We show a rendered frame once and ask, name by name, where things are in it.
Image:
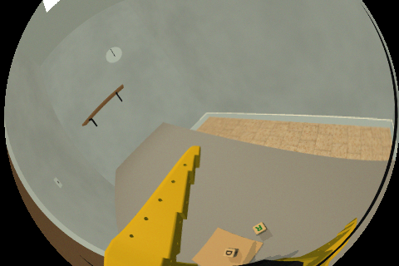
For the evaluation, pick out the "orange flat mat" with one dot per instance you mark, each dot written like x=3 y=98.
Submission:
x=212 y=252

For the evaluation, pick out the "tan block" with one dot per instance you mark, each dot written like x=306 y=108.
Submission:
x=230 y=252
x=259 y=228

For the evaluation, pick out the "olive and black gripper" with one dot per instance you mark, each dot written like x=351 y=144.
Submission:
x=153 y=237

